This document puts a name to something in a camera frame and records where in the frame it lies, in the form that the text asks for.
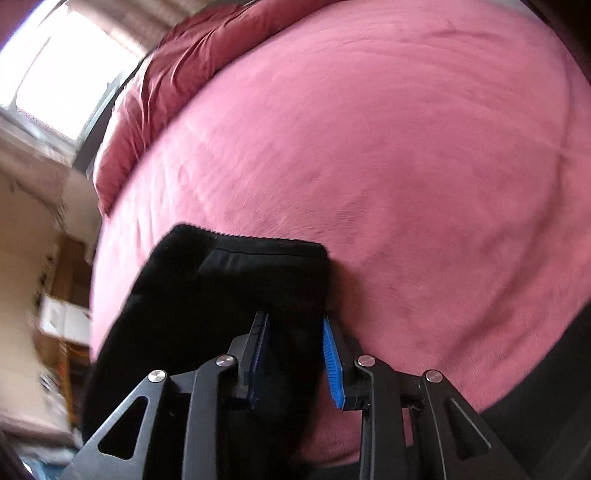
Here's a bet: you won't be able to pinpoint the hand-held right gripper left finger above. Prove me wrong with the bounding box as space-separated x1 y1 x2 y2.
55 310 278 480

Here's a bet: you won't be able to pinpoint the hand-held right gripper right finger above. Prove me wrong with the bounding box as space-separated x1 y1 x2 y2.
322 316 532 480

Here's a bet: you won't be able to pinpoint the black pants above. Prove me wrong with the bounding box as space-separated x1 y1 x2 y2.
81 224 361 480

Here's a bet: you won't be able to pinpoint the pink bed sheet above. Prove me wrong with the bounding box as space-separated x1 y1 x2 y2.
90 0 591 467

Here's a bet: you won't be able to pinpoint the white box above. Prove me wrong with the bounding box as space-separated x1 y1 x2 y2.
39 295 93 344

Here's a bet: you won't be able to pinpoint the wooden furniture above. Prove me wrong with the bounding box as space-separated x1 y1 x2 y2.
28 235 95 425

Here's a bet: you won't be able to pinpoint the red duvet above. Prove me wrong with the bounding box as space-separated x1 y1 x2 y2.
92 0 315 217

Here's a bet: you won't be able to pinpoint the dark headboard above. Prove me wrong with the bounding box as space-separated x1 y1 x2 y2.
74 60 153 181

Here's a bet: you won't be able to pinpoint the window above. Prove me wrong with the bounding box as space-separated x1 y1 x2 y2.
0 7 139 144

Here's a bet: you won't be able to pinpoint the beige curtain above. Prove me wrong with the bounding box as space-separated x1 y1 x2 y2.
60 0 185 56

